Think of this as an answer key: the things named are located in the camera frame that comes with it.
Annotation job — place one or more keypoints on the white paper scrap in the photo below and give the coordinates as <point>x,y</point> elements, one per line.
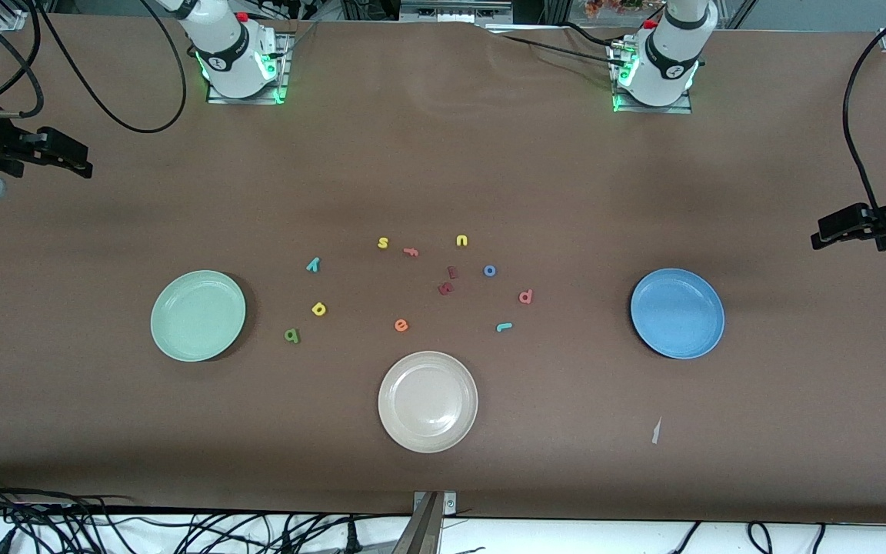
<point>656,431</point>

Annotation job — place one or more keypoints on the teal letter y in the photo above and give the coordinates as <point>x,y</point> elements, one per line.
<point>314,263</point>

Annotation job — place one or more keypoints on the pink orange flowers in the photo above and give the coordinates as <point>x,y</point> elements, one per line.
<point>612,6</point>

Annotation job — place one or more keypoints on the green letter a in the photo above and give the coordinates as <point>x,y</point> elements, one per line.
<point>296,337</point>

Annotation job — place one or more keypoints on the pink letter p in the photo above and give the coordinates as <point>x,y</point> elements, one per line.
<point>531,295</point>

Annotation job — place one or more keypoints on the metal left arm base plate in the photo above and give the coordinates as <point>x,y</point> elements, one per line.
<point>681,110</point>

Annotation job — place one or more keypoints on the blue plate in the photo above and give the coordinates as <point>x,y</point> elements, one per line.
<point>677,313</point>

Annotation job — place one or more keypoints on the green plate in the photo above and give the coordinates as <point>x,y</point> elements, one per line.
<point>197,315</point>

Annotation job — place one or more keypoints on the brown paper table cover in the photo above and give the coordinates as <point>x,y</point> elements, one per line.
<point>443,154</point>

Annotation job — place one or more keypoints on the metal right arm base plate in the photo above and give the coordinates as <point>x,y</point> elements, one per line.
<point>254,101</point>

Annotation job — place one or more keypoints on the beige plate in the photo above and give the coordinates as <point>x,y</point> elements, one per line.
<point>428,402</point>

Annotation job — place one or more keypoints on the metal table edge bracket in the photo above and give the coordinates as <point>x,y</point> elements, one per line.
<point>431,508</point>

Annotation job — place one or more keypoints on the grey metal box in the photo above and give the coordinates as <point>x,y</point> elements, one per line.
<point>451,9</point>

